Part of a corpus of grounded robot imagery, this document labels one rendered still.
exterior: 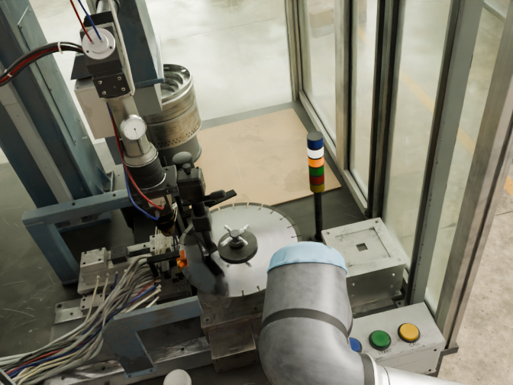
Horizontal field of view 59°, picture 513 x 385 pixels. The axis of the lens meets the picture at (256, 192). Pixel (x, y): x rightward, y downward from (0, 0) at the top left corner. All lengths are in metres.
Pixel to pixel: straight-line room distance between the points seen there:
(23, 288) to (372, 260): 1.13
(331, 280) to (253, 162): 1.26
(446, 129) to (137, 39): 0.77
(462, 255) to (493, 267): 1.51
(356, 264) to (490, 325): 1.16
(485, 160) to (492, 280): 1.65
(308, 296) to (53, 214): 0.98
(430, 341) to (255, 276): 0.44
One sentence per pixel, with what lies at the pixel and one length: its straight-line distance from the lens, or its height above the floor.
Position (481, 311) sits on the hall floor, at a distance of 2.36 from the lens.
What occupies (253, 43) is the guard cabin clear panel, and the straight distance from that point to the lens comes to 2.12.
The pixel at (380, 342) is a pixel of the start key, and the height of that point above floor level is 0.91.
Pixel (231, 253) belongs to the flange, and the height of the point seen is 0.96.
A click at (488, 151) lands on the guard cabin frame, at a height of 1.38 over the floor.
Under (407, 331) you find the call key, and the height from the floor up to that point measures 0.91.
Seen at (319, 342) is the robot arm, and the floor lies 1.38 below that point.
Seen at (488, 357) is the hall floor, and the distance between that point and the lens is 2.24.
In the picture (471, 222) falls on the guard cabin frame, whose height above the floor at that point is 1.22.
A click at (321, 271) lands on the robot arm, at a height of 1.38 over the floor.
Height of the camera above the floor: 1.88
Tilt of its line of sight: 41 degrees down
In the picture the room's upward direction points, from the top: 9 degrees counter-clockwise
